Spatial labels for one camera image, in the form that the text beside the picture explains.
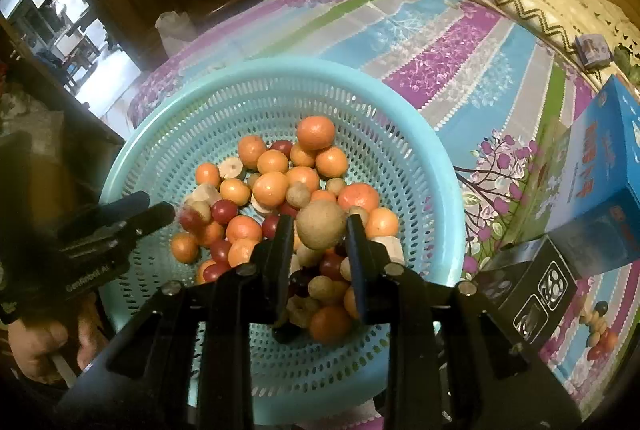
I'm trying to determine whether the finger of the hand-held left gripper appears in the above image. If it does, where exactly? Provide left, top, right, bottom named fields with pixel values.
left=111, top=201, right=177, bottom=247
left=95, top=190, right=152, bottom=225

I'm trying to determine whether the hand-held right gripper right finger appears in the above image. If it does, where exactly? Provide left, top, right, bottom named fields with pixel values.
left=345, top=213, right=583, bottom=430

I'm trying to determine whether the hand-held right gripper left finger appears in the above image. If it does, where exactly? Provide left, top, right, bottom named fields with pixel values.
left=52, top=213, right=296, bottom=430

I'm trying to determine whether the pile of cherry tomatoes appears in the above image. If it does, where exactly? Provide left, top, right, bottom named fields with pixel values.
left=179, top=139, right=351, bottom=298

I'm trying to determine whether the turquoise plastic basket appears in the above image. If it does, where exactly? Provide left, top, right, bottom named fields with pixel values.
left=97, top=58, right=468, bottom=423

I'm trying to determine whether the person's left hand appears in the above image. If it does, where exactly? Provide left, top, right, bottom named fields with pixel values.
left=7, top=297, right=108, bottom=383

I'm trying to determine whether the pile of small oranges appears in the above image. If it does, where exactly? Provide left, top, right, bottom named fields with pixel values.
left=170, top=115, right=401, bottom=346

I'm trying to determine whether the white plastic bag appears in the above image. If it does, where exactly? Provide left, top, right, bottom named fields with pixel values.
left=155, top=10, right=196, bottom=58

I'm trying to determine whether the black printed box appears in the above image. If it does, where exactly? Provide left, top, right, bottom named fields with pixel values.
left=477, top=235, right=586, bottom=351

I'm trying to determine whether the blue carton box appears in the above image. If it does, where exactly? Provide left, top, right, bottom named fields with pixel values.
left=520, top=74, right=640, bottom=278

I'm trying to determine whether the purple printed packet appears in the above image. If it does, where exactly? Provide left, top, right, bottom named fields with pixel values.
left=574, top=33, right=613, bottom=71

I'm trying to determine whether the green leafy vegetable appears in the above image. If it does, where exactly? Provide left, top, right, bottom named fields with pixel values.
left=614, top=43, right=640, bottom=84

